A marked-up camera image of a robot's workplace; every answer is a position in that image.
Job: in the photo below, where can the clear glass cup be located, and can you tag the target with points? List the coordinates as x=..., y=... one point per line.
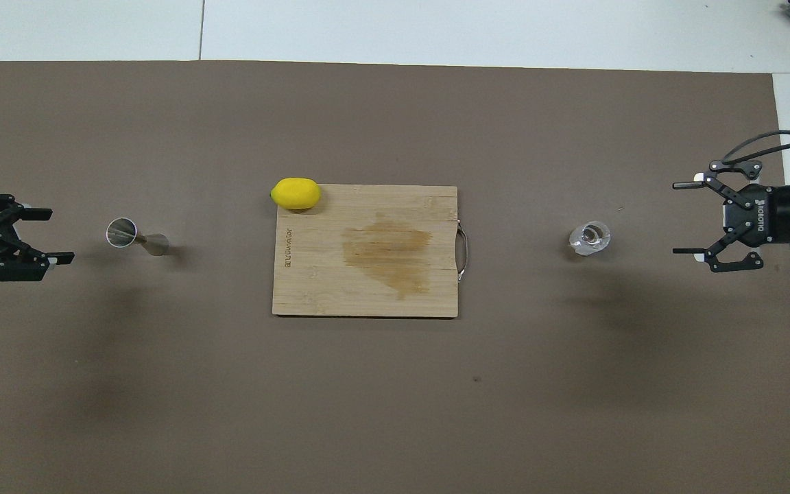
x=590, y=238

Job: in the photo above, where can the steel jigger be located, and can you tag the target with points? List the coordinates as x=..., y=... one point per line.
x=155, y=243

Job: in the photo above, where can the brown table mat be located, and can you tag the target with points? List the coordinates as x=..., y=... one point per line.
x=395, y=412

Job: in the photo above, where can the wooden cutting board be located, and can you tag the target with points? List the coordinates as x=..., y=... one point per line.
x=367, y=288

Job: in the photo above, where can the yellow lemon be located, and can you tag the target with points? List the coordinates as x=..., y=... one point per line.
x=295, y=193

